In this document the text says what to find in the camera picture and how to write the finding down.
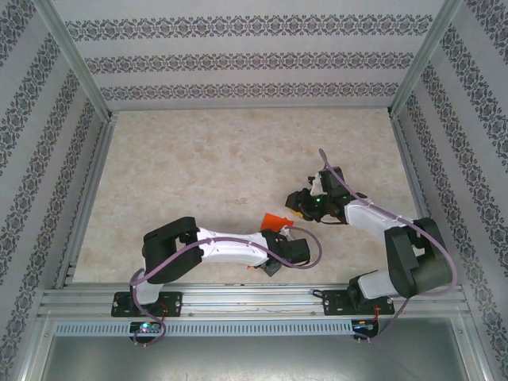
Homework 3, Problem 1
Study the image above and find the orange square paper sheet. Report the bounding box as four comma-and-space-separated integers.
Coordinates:
245, 213, 293, 271

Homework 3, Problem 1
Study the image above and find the grey sheet metal tray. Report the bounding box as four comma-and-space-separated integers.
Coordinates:
15, 317, 493, 381

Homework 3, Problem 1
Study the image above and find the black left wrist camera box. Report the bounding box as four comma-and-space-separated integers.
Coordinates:
287, 237, 311, 265

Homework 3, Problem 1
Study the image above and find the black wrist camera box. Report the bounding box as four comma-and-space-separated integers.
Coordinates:
317, 165, 346, 195
287, 237, 311, 265

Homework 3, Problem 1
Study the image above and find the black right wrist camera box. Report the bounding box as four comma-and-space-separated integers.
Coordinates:
317, 165, 346, 195

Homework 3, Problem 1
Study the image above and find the wide aluminium mounting rail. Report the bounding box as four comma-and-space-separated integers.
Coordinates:
37, 282, 471, 318

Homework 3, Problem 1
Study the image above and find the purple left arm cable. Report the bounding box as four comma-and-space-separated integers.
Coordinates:
129, 225, 322, 349

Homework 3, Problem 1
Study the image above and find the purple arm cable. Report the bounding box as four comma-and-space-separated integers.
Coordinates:
129, 225, 322, 349
319, 149, 457, 347

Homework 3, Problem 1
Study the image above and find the grey slotted cable duct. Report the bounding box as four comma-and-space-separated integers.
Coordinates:
53, 320, 354, 337

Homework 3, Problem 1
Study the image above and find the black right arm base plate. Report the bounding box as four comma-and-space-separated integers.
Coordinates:
323, 289, 396, 318

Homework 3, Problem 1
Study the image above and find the aluminium side rail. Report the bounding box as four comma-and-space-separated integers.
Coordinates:
55, 113, 120, 289
388, 110, 452, 285

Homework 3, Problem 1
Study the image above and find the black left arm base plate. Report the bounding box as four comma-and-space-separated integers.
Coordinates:
110, 291, 184, 318

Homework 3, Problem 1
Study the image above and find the thin aluminium wall rail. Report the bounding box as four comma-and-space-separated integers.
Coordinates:
106, 103, 392, 113

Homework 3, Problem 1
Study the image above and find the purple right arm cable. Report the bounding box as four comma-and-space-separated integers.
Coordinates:
319, 149, 457, 347

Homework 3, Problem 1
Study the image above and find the aluminium frame post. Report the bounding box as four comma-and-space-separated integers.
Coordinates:
387, 0, 465, 118
31, 0, 114, 122

